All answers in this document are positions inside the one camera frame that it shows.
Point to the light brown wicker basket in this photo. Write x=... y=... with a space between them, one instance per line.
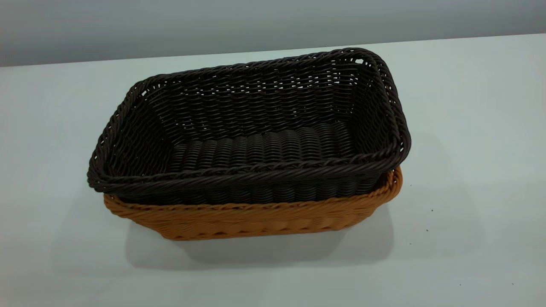
x=256 y=221

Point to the dark brown wicker basket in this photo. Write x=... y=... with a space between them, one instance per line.
x=256 y=145

